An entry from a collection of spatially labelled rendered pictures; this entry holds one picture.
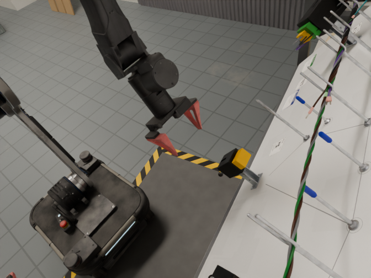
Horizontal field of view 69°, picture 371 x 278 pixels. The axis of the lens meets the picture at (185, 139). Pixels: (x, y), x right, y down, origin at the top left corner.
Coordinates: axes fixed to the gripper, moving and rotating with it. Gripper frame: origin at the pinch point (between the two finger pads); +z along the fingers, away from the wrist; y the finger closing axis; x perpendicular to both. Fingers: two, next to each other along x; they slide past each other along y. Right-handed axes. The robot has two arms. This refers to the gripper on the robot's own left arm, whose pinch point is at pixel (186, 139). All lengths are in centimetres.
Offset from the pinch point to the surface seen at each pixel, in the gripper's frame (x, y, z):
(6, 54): 399, 53, -106
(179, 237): 78, -3, 76
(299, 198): -36.7, -11.4, -1.7
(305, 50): 5, 66, 14
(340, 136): -30.1, 10.3, 8.2
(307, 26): -15.4, 38.6, -3.6
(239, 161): -10.6, 2.1, 8.7
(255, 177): -8.5, 5.0, 17.3
